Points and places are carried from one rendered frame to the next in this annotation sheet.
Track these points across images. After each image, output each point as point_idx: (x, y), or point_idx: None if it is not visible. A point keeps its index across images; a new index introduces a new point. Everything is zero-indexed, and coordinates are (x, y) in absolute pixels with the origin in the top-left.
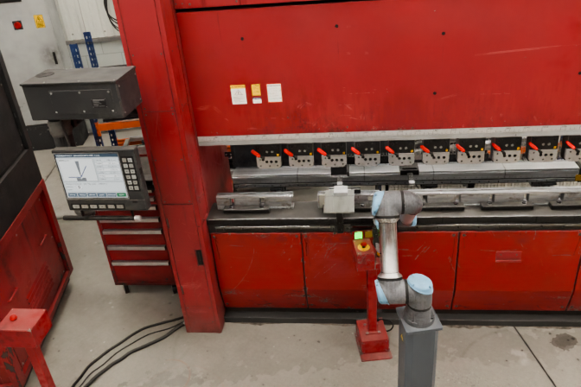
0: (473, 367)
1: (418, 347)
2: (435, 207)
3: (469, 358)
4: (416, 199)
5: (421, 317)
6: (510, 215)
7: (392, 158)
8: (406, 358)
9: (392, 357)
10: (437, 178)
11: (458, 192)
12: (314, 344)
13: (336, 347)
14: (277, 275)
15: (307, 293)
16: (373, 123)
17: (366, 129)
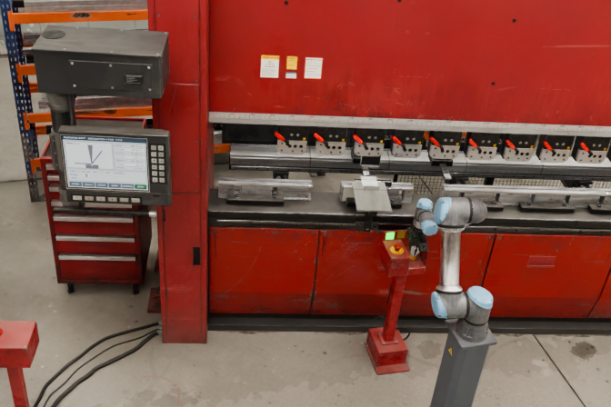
0: (495, 379)
1: (468, 362)
2: None
3: (491, 369)
4: (484, 208)
5: (477, 332)
6: (551, 218)
7: (435, 151)
8: (454, 373)
9: (410, 369)
10: (470, 170)
11: (497, 190)
12: (320, 355)
13: (346, 359)
14: (282, 276)
15: (314, 297)
16: (420, 110)
17: (411, 116)
